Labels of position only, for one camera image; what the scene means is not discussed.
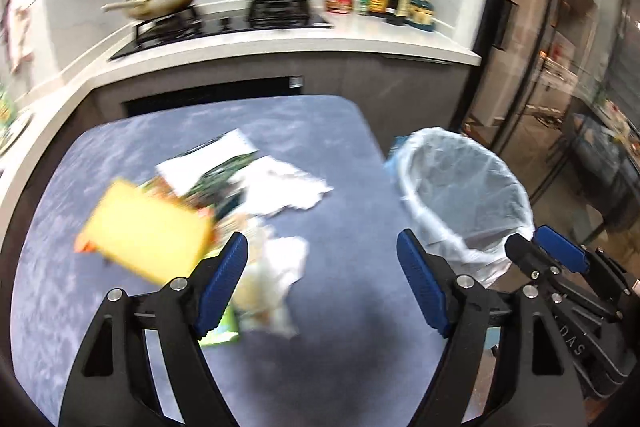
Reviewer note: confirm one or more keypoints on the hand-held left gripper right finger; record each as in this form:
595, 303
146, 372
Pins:
422, 282

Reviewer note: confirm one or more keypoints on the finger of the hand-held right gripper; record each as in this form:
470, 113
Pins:
530, 259
560, 249

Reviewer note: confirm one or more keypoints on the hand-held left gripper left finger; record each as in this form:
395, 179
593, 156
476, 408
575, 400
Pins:
226, 277

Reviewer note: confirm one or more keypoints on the clear plastic bag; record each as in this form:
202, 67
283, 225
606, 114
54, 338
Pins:
272, 277

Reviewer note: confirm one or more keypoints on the light green long packet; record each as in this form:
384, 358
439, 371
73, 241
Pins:
225, 334

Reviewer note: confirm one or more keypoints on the yellow sponge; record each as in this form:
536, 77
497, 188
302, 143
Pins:
150, 232

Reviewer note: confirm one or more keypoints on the white-lined trash bin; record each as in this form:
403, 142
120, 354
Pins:
465, 192

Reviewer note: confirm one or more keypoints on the dark green printed wrapper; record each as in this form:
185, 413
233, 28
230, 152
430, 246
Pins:
220, 179

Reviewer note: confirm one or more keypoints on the white tissue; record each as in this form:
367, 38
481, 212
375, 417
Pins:
285, 184

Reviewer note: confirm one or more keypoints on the white paper sheet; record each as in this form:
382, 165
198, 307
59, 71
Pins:
200, 159

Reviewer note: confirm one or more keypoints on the blue trash bin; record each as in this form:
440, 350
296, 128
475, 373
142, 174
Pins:
391, 159

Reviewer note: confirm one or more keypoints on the black built-in oven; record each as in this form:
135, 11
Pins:
210, 94

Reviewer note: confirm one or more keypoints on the glass sliding door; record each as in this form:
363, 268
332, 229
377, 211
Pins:
550, 57

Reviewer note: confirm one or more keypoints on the kitchen counter with grey cabinets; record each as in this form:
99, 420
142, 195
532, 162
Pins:
400, 77

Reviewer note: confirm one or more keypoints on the black gas stove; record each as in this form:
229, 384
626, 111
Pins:
215, 29

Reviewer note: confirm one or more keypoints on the patterned plate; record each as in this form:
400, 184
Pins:
15, 132

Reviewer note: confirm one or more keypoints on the beige frying pan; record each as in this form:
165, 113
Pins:
165, 4

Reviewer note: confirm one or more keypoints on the small green-capped jar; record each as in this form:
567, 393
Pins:
363, 6

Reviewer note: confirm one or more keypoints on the red instant noodle cup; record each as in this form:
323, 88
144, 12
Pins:
340, 2

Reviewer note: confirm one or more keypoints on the hanging pink cloth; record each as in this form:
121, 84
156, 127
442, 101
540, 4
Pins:
17, 27

